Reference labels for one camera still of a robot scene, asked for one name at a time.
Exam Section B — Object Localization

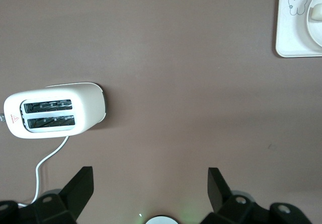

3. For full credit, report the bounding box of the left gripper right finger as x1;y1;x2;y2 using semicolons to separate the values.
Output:
201;167;273;224

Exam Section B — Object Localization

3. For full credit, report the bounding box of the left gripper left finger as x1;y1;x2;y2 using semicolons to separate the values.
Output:
19;166;95;224

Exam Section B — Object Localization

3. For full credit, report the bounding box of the cream round plate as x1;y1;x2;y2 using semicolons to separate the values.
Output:
306;0;322;48

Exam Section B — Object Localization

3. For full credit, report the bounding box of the pale steamed bun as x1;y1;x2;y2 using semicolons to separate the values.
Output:
309;3;322;22

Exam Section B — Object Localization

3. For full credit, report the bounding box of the white two-slot toaster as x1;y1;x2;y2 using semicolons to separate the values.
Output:
0;82;109;139

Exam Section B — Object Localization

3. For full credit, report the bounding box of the cream rabbit print tray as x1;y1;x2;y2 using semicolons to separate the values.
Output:
275;0;322;58

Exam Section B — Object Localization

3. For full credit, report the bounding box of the white toaster power cable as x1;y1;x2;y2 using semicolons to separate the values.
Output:
17;135;70;207

